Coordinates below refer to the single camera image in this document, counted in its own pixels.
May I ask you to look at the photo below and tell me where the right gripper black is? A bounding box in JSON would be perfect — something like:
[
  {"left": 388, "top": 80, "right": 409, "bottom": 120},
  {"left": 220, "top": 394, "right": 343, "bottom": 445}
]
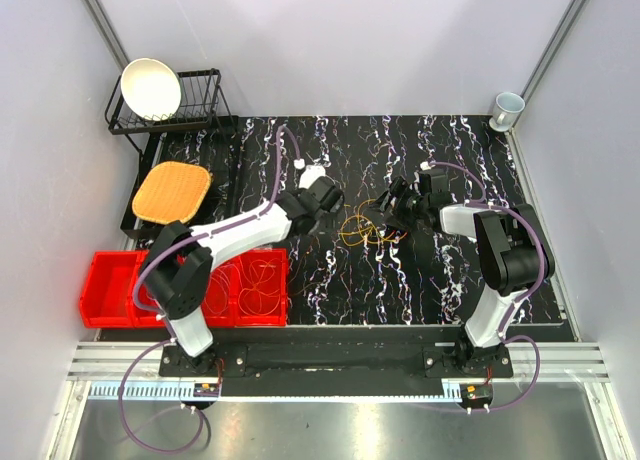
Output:
[{"left": 366, "top": 176, "right": 428, "bottom": 233}]

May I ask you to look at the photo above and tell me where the pink cable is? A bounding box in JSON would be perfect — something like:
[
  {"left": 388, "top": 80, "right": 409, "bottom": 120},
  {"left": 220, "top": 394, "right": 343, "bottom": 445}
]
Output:
[{"left": 204, "top": 264, "right": 240, "bottom": 319}]

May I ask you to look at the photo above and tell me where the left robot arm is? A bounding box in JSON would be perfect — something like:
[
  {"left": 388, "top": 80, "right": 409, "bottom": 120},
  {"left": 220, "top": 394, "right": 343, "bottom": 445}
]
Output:
[{"left": 133, "top": 175, "right": 344, "bottom": 376}]

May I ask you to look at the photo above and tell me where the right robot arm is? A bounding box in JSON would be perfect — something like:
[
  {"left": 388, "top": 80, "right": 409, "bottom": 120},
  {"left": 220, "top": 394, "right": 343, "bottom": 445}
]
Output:
[{"left": 370, "top": 168, "right": 555, "bottom": 377}]

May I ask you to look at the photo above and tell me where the black patterned table mat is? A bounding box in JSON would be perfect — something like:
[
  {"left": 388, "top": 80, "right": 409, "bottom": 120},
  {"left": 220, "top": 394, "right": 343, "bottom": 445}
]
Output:
[{"left": 134, "top": 114, "right": 566, "bottom": 327}]

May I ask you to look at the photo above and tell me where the red bin right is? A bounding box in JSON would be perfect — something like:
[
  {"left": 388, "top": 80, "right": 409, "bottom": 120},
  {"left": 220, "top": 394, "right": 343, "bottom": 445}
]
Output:
[{"left": 234, "top": 248, "right": 289, "bottom": 327}]

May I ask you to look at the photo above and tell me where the orange woven tray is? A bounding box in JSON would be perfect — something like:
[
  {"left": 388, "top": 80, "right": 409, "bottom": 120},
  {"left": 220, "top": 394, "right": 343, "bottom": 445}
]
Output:
[{"left": 131, "top": 161, "right": 212, "bottom": 225}]

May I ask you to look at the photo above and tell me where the pale blue mug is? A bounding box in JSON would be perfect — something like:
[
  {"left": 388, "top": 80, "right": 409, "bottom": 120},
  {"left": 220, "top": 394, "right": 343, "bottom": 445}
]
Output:
[{"left": 489, "top": 92, "right": 526, "bottom": 132}]

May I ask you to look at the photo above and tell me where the black tray stand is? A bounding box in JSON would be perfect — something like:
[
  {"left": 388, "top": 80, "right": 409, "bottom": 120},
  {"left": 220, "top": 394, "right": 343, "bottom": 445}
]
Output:
[{"left": 131, "top": 128, "right": 241, "bottom": 224}]

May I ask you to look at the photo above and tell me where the white bowl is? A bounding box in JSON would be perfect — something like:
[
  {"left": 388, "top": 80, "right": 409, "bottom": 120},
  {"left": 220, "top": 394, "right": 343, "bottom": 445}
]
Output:
[{"left": 120, "top": 58, "right": 182, "bottom": 121}]

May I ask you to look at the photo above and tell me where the red bin far left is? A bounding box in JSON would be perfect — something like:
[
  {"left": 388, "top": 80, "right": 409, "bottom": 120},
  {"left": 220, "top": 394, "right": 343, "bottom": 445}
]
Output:
[{"left": 78, "top": 251, "right": 141, "bottom": 329}]

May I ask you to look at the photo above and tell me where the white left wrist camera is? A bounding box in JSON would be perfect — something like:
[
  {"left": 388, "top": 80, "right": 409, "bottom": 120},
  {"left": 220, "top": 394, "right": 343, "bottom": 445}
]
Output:
[{"left": 298, "top": 165, "right": 326, "bottom": 189}]

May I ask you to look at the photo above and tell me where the black wire dish rack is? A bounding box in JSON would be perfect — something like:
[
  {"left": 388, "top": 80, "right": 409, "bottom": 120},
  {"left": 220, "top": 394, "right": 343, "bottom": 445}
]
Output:
[{"left": 104, "top": 68, "right": 239, "bottom": 135}]

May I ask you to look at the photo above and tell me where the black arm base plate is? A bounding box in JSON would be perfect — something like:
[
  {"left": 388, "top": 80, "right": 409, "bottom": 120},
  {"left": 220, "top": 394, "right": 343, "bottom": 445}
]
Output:
[{"left": 159, "top": 326, "right": 513, "bottom": 401}]

